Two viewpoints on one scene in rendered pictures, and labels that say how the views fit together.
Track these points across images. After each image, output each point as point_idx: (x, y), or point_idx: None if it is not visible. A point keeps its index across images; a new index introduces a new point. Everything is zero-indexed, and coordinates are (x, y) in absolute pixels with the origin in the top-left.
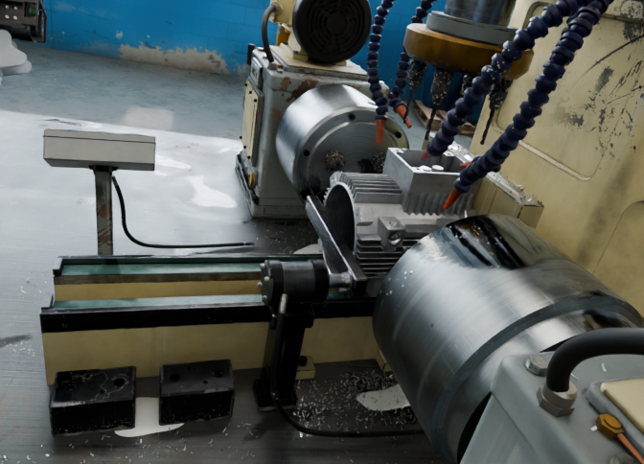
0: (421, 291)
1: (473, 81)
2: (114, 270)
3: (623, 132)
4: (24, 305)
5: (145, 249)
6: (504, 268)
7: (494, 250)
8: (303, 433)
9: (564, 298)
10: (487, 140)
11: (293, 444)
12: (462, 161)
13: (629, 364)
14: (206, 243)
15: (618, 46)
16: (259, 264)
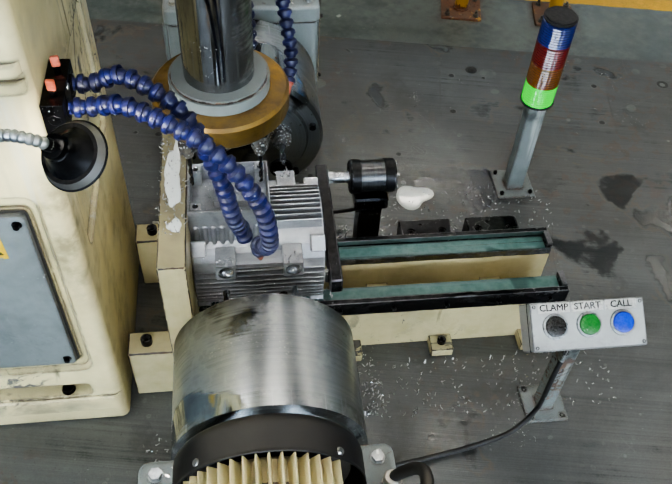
0: (311, 85)
1: (291, 10)
2: (515, 282)
3: (97, 65)
4: (592, 351)
5: (514, 451)
6: (276, 48)
7: (273, 57)
8: (344, 228)
9: (261, 24)
10: (95, 257)
11: (352, 222)
12: (189, 191)
13: None
14: (439, 471)
15: (73, 39)
16: (384, 296)
